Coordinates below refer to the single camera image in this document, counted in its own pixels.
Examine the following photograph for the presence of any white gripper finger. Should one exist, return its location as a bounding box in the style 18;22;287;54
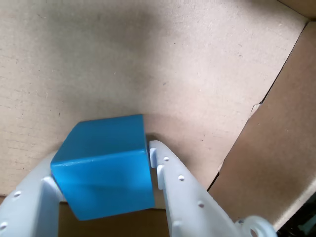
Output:
0;150;67;237
148;140;245;237

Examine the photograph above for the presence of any brown cardboard box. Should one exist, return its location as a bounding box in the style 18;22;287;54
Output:
0;0;316;237

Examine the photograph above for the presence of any blue cube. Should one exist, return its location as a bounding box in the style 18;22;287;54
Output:
50;114;156;221

